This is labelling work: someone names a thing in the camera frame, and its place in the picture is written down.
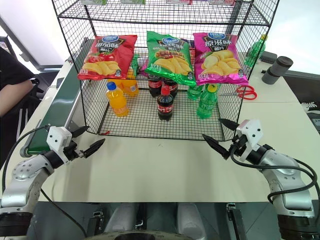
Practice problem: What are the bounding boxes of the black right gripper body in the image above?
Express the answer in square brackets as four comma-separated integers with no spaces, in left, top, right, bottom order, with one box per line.
[227,134,249,160]

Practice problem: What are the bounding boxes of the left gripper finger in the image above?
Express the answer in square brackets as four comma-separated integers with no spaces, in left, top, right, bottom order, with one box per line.
[70,125,90,138]
[79,138,106,159]

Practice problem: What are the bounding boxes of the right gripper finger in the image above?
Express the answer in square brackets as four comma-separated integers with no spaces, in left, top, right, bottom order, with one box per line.
[202,133,230,160]
[219,118,240,131]

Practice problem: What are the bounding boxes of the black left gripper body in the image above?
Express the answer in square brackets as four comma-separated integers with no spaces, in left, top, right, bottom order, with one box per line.
[63,139,85,163]

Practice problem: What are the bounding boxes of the green conveyor belt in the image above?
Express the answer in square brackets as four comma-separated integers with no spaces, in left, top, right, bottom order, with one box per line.
[19,37,95,158]

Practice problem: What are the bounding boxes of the green soda bottle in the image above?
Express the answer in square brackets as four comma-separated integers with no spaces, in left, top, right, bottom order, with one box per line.
[244,34,268,67]
[187,84,205,101]
[196,83,221,120]

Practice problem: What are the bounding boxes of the orange soda bottle blue cap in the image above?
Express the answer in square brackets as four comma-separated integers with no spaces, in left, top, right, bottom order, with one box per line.
[105,81,130,118]

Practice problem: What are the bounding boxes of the magenta potato chips bag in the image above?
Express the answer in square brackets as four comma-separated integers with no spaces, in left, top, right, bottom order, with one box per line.
[192,32,250,87]

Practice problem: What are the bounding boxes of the cola bottle red cap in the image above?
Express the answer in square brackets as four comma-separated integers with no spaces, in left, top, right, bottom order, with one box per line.
[156,84,175,122]

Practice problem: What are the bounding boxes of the grey cylindrical roll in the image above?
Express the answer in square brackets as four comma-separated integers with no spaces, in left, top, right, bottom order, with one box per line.
[261,56,294,85]

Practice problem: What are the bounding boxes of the red potato chips bag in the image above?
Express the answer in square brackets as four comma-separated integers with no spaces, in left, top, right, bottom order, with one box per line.
[77,34,138,81]

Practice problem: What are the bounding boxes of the black labelled device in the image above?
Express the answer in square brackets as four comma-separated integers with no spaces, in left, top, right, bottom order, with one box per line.
[301,99,320,132]

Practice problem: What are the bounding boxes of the green potato chips bag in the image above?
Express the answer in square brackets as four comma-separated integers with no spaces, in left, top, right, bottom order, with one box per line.
[144,30,197,87]

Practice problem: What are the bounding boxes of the dark purple snack bag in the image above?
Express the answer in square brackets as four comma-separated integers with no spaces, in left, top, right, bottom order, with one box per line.
[179,37,196,51]

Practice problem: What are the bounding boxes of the person in black clothes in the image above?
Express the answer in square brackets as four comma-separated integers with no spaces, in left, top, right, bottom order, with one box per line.
[0,46,42,161]

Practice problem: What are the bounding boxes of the red snack box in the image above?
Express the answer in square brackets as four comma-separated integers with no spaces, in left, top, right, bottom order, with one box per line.
[208,0,236,6]

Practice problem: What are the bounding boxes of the pink snack box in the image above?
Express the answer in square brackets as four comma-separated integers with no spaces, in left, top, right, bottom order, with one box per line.
[166,0,194,6]

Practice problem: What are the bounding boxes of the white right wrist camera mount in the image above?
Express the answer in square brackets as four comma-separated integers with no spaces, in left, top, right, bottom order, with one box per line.
[235,119,263,162]

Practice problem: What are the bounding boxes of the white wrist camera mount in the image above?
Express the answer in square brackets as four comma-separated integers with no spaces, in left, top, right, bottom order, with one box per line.
[235,119,263,162]
[46,125,74,165]

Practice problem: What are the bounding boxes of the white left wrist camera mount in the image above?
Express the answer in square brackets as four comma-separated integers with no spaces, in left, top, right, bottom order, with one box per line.
[46,125,74,165]

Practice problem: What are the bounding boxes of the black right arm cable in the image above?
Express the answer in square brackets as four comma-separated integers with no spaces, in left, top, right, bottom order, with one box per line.
[229,147,318,205]

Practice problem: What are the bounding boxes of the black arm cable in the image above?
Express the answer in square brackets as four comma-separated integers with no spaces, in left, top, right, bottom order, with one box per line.
[1,124,51,193]
[229,147,318,205]

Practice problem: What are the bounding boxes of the red ring-handled scissors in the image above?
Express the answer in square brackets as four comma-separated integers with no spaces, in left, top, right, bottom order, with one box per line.
[236,85,258,102]

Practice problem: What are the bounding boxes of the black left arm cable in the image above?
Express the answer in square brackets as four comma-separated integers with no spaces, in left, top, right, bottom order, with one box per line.
[1,124,51,193]

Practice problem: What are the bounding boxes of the black wire mesh rack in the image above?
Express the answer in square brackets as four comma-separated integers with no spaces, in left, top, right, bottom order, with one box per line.
[51,0,280,142]

